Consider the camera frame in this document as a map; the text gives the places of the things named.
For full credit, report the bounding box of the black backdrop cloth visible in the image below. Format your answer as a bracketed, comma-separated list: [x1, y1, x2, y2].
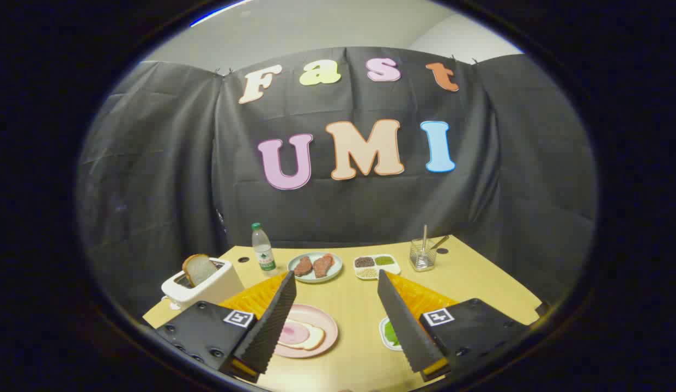
[76, 46, 598, 322]

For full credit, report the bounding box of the clear glass cup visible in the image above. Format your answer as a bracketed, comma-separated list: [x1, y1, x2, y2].
[410, 237, 437, 272]

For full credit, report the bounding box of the pink ham slice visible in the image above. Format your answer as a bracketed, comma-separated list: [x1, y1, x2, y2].
[278, 321, 304, 345]

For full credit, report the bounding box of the pale teal plate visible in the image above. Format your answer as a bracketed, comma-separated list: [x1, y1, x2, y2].
[287, 252, 344, 284]

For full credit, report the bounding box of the white divided grain dish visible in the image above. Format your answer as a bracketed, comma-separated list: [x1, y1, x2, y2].
[353, 254, 401, 281]

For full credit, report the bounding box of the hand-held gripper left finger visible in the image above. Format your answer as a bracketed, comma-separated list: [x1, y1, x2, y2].
[154, 270, 297, 383]

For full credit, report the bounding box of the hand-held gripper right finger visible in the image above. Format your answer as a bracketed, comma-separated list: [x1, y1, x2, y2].
[377, 269, 530, 383]

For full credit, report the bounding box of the white square plate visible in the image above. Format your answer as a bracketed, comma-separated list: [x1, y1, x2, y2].
[379, 317, 404, 352]

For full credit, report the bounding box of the brown meat piece orange edge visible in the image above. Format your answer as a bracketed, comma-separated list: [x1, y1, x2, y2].
[313, 253, 336, 279]

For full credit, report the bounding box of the toast bread slice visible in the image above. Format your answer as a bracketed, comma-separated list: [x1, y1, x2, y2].
[182, 254, 218, 287]

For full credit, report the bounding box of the clear water bottle green cap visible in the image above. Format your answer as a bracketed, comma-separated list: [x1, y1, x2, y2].
[251, 222, 277, 276]

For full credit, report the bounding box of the pink plate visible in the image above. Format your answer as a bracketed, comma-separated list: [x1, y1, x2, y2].
[272, 304, 339, 359]

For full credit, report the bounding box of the white toaster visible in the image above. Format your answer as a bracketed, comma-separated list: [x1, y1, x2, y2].
[161, 257, 245, 311]

